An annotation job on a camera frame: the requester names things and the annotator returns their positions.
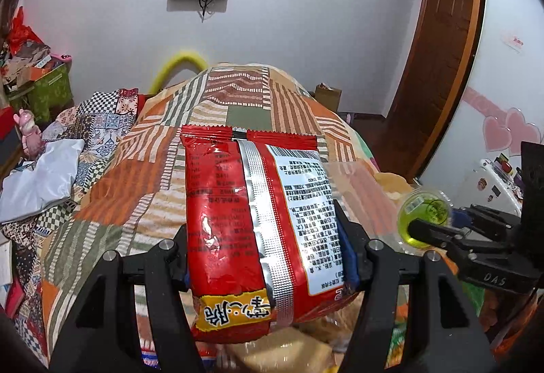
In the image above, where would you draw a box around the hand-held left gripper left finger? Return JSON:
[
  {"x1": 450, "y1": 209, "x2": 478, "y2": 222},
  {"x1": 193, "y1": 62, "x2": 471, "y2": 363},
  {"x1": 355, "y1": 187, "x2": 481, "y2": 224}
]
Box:
[{"x1": 49, "y1": 224, "x2": 205, "y2": 373}]

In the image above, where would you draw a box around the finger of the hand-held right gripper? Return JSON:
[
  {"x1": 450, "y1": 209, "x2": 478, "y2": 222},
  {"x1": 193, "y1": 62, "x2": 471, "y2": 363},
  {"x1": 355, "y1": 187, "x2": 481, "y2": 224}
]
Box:
[
  {"x1": 410, "y1": 218, "x2": 472, "y2": 257},
  {"x1": 451, "y1": 205, "x2": 521, "y2": 244}
]

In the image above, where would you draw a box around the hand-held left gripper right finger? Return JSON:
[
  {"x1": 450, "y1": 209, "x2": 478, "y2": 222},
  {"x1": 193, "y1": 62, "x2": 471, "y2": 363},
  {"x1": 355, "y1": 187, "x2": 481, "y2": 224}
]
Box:
[{"x1": 334, "y1": 199, "x2": 498, "y2": 373}]

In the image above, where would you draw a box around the green drink bottle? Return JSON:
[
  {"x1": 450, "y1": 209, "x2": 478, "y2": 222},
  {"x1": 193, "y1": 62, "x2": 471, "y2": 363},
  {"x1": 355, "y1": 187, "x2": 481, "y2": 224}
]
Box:
[{"x1": 397, "y1": 188, "x2": 454, "y2": 250}]

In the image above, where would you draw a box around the clear plastic container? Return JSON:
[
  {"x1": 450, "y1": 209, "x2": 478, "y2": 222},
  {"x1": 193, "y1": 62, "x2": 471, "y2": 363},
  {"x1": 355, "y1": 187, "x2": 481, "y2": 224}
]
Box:
[{"x1": 191, "y1": 161, "x2": 411, "y2": 373}]

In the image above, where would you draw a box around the red snack packet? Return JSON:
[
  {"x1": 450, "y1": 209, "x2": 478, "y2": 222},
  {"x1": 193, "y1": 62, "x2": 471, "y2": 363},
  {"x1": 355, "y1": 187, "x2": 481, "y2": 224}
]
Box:
[{"x1": 179, "y1": 124, "x2": 362, "y2": 344}]

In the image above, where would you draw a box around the striped patchwork blanket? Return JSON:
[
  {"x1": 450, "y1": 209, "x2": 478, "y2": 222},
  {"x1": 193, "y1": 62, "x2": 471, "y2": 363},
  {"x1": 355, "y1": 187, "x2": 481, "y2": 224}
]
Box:
[{"x1": 40, "y1": 62, "x2": 485, "y2": 373}]

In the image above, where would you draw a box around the clear bag of fried crisps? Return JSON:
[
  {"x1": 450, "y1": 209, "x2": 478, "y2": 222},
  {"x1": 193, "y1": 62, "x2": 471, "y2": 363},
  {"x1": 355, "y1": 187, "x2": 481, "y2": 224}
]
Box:
[{"x1": 225, "y1": 327, "x2": 337, "y2": 373}]

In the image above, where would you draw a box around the brown wooden door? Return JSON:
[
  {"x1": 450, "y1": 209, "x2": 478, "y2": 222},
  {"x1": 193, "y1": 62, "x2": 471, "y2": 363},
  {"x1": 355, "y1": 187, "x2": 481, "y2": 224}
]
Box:
[{"x1": 374, "y1": 0, "x2": 482, "y2": 182}]

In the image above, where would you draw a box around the white cloth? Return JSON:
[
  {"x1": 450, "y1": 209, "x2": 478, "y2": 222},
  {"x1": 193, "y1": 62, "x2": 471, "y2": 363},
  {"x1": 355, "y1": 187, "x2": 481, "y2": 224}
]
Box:
[{"x1": 0, "y1": 139, "x2": 86, "y2": 224}]

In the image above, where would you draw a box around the checkered patterned quilt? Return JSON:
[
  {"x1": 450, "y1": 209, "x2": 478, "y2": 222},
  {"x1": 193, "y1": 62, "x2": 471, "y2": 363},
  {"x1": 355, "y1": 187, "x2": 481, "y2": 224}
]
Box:
[{"x1": 0, "y1": 88, "x2": 145, "y2": 357}]

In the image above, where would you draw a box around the cardboard box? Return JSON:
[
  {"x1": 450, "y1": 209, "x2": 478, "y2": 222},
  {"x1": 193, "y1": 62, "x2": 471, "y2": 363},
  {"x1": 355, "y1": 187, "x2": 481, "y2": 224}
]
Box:
[{"x1": 314, "y1": 83, "x2": 342, "y2": 112}]

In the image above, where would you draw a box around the pink toy figure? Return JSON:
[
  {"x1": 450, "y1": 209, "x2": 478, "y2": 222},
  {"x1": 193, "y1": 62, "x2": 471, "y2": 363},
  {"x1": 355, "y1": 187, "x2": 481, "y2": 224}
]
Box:
[{"x1": 14, "y1": 109, "x2": 47, "y2": 158}]

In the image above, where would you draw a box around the yellow foam tube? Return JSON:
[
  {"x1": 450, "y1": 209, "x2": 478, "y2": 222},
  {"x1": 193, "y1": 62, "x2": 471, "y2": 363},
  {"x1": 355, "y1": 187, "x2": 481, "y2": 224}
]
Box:
[{"x1": 150, "y1": 51, "x2": 209, "y2": 94}]

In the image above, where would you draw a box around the green storage box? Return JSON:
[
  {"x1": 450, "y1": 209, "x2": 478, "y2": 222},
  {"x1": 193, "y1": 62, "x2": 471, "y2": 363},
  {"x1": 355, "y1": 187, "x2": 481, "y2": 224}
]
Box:
[{"x1": 8, "y1": 63, "x2": 73, "y2": 124}]

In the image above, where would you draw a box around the red box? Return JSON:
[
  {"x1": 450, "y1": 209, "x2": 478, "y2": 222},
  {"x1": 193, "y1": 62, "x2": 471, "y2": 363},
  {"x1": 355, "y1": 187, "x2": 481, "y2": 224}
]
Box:
[{"x1": 0, "y1": 106, "x2": 17, "y2": 141}]

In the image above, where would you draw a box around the pile of papers and clutter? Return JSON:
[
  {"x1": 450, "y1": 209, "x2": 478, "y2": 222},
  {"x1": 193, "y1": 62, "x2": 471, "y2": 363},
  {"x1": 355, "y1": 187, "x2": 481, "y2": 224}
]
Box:
[{"x1": 0, "y1": 37, "x2": 73, "y2": 90}]

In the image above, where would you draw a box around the red plastic bag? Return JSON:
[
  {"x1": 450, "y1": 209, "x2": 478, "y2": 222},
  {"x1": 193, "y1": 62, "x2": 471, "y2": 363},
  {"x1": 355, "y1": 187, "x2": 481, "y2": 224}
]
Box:
[{"x1": 7, "y1": 7, "x2": 43, "y2": 53}]

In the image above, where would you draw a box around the pink wall decal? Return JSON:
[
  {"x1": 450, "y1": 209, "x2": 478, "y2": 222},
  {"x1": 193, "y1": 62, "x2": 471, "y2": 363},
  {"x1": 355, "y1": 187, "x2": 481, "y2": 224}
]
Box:
[{"x1": 463, "y1": 88, "x2": 542, "y2": 153}]

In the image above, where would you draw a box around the small pink wall sticker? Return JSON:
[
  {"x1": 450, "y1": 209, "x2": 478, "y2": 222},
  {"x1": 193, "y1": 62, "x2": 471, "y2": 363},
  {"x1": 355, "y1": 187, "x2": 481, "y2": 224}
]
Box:
[{"x1": 501, "y1": 31, "x2": 526, "y2": 54}]

